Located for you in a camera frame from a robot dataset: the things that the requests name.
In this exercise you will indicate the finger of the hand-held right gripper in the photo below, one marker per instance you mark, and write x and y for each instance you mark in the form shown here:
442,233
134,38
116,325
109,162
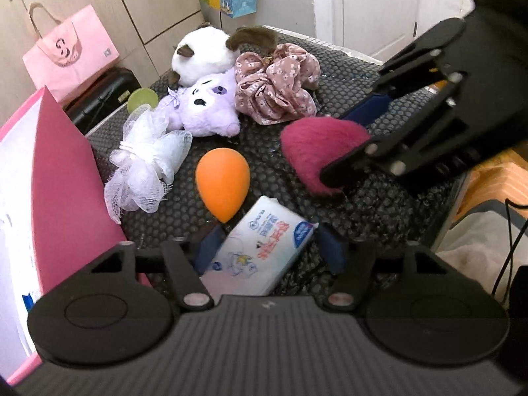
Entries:
365,111
350,165

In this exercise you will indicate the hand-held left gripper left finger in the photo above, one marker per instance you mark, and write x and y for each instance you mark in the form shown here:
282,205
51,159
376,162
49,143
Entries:
208,249

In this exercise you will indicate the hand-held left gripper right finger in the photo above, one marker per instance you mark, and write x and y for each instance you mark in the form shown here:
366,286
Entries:
332,251

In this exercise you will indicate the magenta fuzzy puff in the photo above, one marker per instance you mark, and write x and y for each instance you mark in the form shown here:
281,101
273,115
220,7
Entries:
317,144

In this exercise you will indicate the white tissue pack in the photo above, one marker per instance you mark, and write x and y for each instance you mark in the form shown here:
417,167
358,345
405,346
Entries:
264,247

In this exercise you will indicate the orange egg-shaped sponge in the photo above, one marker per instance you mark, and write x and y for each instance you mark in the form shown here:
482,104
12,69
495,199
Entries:
222,183

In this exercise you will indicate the pink floral scrunchie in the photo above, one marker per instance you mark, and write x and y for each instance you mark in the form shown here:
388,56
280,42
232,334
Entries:
276,86

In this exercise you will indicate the white mesh bath pouf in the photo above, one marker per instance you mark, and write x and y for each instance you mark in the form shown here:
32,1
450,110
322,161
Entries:
142,165

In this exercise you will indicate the pink cardboard box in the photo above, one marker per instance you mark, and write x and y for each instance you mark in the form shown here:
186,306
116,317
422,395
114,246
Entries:
66,198

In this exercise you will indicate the green makeup sponge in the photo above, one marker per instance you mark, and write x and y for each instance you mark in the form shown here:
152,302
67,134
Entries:
142,100

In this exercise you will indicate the dark dotted mat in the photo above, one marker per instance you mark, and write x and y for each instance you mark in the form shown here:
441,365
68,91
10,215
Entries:
268,156

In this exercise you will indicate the white door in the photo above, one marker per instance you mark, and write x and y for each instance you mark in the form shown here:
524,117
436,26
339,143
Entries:
371,8

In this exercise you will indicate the white cloth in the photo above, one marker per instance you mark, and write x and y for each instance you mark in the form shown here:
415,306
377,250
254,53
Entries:
466,251

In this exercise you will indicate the purple plush toy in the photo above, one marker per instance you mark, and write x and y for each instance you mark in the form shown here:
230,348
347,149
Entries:
206,107

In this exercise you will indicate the white plush toy brown ears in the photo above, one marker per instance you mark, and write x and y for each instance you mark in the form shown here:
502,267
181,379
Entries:
202,53

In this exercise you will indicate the black suitcase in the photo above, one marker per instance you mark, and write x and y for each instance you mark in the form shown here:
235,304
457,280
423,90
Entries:
103,95

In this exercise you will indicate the pink paper bag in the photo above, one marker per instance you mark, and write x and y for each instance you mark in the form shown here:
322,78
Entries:
70,57

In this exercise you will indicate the beige cabinet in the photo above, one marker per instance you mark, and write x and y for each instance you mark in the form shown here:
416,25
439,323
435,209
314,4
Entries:
136,4

